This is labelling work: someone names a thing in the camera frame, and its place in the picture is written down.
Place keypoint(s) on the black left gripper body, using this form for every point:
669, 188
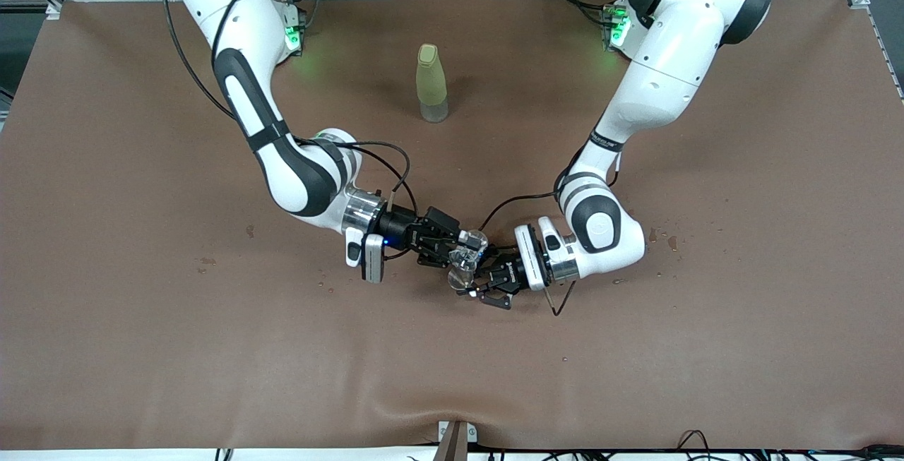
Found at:
510, 272

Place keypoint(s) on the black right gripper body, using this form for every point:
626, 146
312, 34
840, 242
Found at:
400, 226

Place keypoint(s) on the clear glass shaker cup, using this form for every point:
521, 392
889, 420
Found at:
479, 243

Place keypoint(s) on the small metal measuring cup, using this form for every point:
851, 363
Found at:
459, 277

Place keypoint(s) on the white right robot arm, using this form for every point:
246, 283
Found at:
212, 2

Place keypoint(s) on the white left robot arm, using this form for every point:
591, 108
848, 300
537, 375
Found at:
678, 58

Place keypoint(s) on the brown table cover mat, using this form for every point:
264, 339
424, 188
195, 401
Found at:
452, 376

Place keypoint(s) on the yellow-green frosted bottle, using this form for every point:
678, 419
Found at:
431, 80

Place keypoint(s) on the grey metal clamp bracket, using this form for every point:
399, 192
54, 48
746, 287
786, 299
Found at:
455, 443

